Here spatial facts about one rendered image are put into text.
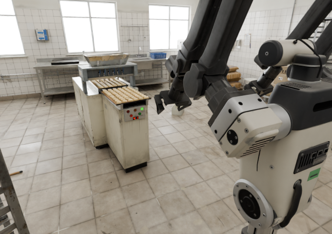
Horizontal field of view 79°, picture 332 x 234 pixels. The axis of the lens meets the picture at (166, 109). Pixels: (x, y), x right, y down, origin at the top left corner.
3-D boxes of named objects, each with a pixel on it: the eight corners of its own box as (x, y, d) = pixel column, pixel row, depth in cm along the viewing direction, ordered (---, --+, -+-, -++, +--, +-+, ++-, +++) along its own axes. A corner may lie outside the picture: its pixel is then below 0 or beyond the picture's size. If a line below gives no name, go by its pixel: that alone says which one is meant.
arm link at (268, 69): (277, 68, 83) (286, 68, 85) (267, 58, 87) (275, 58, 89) (267, 81, 88) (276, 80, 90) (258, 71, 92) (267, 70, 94)
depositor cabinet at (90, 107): (79, 120, 386) (71, 77, 356) (115, 113, 421) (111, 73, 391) (95, 152, 285) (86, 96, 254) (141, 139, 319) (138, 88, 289)
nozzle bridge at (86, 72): (81, 90, 280) (77, 65, 268) (130, 83, 315) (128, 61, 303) (86, 96, 254) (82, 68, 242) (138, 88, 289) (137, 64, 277)
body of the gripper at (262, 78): (248, 83, 95) (257, 71, 89) (262, 81, 99) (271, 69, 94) (257, 93, 91) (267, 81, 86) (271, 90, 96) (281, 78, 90)
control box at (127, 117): (124, 121, 216) (123, 108, 211) (144, 116, 228) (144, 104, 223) (125, 122, 213) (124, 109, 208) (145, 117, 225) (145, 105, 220)
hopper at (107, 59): (84, 64, 270) (82, 54, 265) (123, 61, 297) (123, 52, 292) (88, 67, 247) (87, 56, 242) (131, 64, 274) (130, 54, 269)
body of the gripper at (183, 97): (158, 94, 77) (163, 80, 72) (181, 91, 82) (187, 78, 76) (165, 106, 74) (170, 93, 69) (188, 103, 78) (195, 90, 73)
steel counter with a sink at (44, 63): (42, 104, 472) (29, 50, 428) (45, 96, 531) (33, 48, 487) (171, 89, 602) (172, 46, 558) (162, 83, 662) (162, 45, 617)
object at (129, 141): (107, 148, 294) (100, 89, 262) (129, 141, 311) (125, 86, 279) (124, 175, 238) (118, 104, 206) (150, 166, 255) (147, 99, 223)
